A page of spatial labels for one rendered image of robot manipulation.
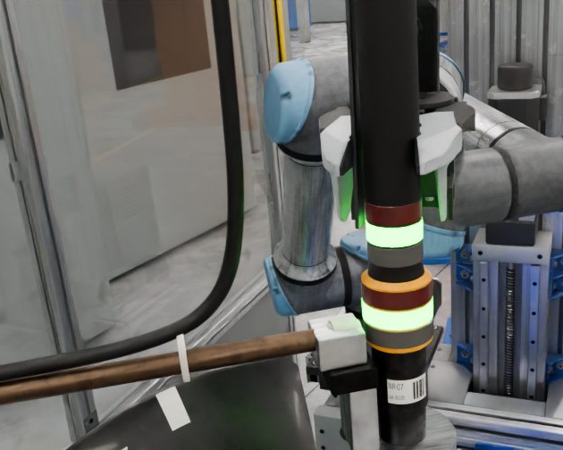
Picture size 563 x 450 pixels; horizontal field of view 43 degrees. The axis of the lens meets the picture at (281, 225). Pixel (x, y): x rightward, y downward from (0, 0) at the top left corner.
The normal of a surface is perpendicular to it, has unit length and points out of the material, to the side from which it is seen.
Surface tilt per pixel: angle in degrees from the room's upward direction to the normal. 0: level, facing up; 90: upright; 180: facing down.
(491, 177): 60
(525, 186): 80
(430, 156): 42
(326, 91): 72
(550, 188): 92
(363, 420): 90
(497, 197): 88
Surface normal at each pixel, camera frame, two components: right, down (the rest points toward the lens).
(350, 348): 0.18, 0.31
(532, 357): -0.39, 0.34
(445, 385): -0.09, -0.94
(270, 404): 0.25, -0.53
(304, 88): 0.11, -0.09
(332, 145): -0.71, -0.58
